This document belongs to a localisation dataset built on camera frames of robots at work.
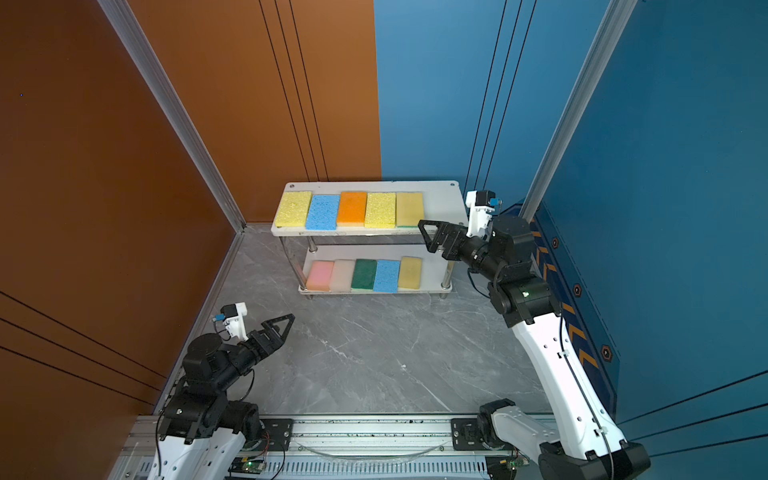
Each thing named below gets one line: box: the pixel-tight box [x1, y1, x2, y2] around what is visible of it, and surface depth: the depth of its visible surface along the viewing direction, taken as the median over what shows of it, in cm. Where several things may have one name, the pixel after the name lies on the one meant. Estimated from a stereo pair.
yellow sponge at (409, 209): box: [396, 192, 425, 228], surface depth 78 cm
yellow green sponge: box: [276, 191, 313, 228], surface depth 77 cm
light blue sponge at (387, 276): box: [374, 260, 400, 293], surface depth 96 cm
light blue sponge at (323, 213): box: [306, 194, 340, 231], surface depth 76 cm
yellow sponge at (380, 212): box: [365, 192, 396, 229], surface depth 76 cm
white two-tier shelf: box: [271, 180, 466, 299], surface depth 81 cm
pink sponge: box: [306, 260, 335, 292], surface depth 96 cm
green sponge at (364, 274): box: [351, 259, 377, 291], surface depth 97 cm
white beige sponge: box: [329, 259, 355, 293], surface depth 96 cm
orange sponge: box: [337, 192, 367, 227], surface depth 76 cm
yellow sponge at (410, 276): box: [398, 256, 423, 292], surface depth 98 cm
